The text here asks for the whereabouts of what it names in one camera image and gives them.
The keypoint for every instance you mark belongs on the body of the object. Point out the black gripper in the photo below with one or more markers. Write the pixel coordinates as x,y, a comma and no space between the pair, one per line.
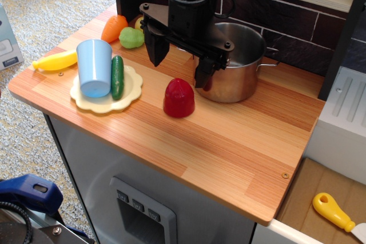
188,24

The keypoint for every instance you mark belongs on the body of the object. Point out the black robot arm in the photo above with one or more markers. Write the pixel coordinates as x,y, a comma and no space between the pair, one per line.
189,25

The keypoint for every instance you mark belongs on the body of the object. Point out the red toy sweet potato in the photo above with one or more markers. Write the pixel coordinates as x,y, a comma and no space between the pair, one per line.
179,99

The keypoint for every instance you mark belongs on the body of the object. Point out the stainless steel pot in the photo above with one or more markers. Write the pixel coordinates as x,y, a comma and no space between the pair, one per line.
238,81

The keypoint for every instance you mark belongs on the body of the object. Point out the yellow toy fruit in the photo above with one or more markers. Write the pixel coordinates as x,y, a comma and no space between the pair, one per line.
138,24

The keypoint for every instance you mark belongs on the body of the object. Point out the green toy vegetable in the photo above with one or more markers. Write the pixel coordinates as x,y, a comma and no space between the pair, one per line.
131,38

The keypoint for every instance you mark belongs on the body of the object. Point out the cream scalloped plate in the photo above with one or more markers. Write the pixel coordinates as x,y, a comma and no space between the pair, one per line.
132,91

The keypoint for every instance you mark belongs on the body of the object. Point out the green toy cucumber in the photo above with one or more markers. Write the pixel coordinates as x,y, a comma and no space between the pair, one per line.
117,77

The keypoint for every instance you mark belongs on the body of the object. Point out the orange toy carrot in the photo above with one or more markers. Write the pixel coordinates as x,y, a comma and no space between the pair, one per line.
113,27

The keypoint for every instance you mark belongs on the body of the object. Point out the light blue plastic cup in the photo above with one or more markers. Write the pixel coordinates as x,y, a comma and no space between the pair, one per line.
94,67

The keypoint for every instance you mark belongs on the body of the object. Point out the yellow toy banana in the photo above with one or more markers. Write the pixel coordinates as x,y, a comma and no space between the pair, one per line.
56,61

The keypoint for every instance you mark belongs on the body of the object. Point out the grey toy dishwasher cabinet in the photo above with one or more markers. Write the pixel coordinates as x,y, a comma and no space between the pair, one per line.
126,201

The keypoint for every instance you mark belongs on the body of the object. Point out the white box on floor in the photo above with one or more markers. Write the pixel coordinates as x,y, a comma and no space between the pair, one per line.
10,51

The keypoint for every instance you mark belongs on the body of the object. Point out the white toy sink unit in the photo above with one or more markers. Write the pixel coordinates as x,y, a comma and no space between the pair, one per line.
338,139

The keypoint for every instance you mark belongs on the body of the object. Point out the cardboard box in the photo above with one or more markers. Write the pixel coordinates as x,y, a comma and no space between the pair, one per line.
311,179

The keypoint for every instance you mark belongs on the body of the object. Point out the blue clamp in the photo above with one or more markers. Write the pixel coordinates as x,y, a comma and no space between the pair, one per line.
32,192

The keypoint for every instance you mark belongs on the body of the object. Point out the yellow handled toy knife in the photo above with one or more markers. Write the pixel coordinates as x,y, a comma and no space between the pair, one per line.
328,208

